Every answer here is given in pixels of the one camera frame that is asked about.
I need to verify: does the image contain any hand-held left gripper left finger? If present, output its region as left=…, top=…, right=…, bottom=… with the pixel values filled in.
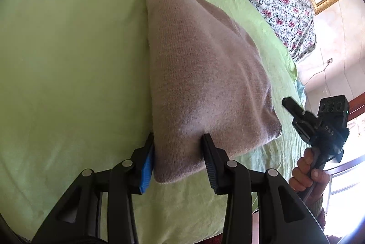
left=31, top=132, right=156, bottom=244

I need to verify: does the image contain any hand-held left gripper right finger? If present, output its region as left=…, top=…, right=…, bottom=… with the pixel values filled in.
left=201, top=134, right=326, bottom=244

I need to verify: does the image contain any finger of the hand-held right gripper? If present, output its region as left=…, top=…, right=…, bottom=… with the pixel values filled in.
left=282, top=97, right=318, bottom=122
left=291, top=116, right=315, bottom=145

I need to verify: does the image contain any beige knitted sweater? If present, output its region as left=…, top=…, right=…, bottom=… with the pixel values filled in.
left=143, top=0, right=283, bottom=184

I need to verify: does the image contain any person's right forearm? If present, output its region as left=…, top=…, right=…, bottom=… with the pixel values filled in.
left=309, top=193, right=328, bottom=236

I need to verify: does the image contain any person's right hand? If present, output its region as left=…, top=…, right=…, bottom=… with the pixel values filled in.
left=289, top=148, right=331, bottom=200

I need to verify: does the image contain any light blue cloth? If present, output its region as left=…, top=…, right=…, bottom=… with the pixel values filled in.
left=295, top=79, right=308, bottom=108

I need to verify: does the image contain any green bed sheet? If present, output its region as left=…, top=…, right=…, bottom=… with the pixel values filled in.
left=0, top=0, right=307, bottom=241

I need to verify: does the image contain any brown wooden window frame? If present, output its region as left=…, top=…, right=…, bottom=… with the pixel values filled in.
left=344, top=96, right=365, bottom=122

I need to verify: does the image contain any thin wall cable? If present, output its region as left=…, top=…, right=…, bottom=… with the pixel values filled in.
left=302, top=62, right=329, bottom=83

